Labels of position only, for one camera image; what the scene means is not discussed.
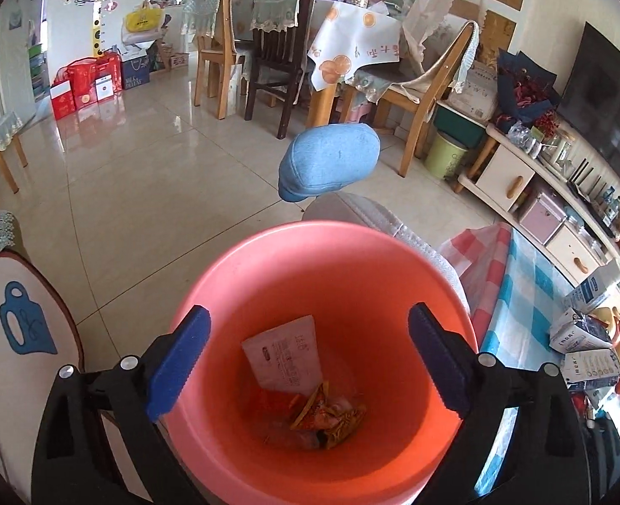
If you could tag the cream cushion blue cup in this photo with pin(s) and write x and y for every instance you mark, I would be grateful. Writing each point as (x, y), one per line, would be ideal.
(37, 337)

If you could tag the blue cushioned stool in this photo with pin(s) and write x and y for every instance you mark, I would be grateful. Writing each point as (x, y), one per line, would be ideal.
(327, 158)

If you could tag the green waste bin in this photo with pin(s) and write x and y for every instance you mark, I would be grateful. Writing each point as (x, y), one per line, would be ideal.
(444, 156)

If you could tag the white cleaning wipes pack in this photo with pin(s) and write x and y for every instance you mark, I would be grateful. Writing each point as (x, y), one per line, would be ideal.
(286, 358)

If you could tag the white magic day pouch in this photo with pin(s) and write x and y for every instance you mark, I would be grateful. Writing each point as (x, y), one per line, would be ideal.
(591, 369)

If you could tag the dining table orange cloth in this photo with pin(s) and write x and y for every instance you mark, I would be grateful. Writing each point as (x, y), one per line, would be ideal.
(343, 39)

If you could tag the black television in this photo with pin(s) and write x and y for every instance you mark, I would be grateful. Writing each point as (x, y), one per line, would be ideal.
(591, 99)

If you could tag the yellow pear left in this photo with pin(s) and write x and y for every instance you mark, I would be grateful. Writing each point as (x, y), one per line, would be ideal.
(610, 319)

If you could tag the dark blue milk carton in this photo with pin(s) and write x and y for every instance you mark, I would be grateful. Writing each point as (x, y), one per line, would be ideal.
(594, 289)

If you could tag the checkered blue tablecloth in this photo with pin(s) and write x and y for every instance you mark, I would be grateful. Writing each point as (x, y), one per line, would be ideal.
(513, 292)

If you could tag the white cushioned seat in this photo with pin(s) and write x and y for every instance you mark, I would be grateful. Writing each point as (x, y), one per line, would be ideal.
(363, 211)

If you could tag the white milk carton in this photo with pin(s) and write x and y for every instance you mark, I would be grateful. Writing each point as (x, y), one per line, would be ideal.
(574, 331)

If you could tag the dark wooden chair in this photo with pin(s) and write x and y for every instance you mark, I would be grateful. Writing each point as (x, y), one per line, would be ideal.
(281, 32)

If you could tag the red yellow snack wrapper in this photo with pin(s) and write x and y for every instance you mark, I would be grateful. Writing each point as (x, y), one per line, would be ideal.
(319, 421)

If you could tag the pink storage box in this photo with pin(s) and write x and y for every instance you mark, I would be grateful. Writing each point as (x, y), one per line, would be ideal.
(541, 216)

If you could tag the wooden chair with cover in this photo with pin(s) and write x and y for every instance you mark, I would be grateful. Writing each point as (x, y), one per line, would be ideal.
(439, 41)

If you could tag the light wooden chair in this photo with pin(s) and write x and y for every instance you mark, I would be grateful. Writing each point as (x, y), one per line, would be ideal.
(223, 61)

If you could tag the pink plastic bucket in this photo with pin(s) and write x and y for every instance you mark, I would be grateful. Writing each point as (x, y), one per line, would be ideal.
(358, 285)

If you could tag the red gift boxes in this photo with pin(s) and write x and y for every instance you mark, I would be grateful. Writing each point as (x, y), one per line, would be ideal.
(85, 82)

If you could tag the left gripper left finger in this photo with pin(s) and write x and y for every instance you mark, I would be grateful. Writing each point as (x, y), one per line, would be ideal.
(73, 460)

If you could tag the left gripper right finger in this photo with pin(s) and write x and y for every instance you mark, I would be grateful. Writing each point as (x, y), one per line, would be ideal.
(519, 440)

